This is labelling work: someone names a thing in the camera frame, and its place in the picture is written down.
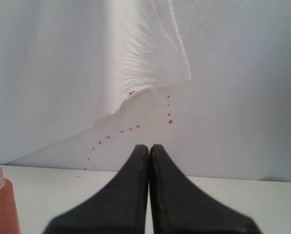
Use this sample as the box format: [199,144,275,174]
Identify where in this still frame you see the red sauce squeeze bottle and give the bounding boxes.
[0,166,21,234]

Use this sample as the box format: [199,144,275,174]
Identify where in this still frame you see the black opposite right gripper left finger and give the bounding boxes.
[44,144,149,234]

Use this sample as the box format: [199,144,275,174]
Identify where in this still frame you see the white backdrop sheet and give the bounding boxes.
[0,0,291,182]

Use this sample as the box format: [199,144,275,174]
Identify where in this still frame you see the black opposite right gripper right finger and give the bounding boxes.
[149,144,261,234]

